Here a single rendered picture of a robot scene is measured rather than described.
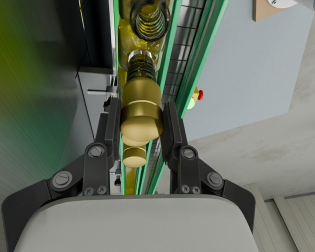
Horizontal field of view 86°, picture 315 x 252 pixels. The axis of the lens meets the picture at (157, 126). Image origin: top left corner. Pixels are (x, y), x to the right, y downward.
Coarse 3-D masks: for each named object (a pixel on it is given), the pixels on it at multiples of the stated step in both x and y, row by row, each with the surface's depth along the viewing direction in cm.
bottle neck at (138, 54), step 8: (128, 56) 19; (136, 56) 17; (144, 56) 17; (152, 56) 19; (128, 64) 18; (136, 64) 16; (144, 64) 16; (152, 64) 17; (128, 72) 16; (136, 72) 16; (144, 72) 16; (152, 72) 16
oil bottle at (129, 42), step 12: (120, 24) 19; (120, 36) 18; (132, 36) 18; (120, 48) 19; (132, 48) 18; (144, 48) 18; (156, 48) 19; (120, 60) 20; (156, 60) 20; (156, 72) 22
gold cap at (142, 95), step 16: (128, 80) 14; (144, 80) 14; (128, 96) 13; (144, 96) 13; (160, 96) 15; (128, 112) 12; (144, 112) 12; (160, 112) 13; (128, 128) 13; (144, 128) 13; (160, 128) 13
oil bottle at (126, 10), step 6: (120, 0) 16; (126, 0) 15; (168, 0) 15; (174, 0) 16; (120, 6) 16; (126, 6) 15; (150, 6) 18; (168, 6) 16; (120, 12) 16; (126, 12) 16; (144, 12) 18; (150, 12) 18; (126, 18) 16
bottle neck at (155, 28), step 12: (132, 0) 12; (144, 0) 11; (156, 0) 11; (132, 12) 11; (156, 12) 15; (168, 12) 12; (132, 24) 12; (144, 24) 14; (156, 24) 14; (168, 24) 12; (144, 36) 13; (156, 36) 13
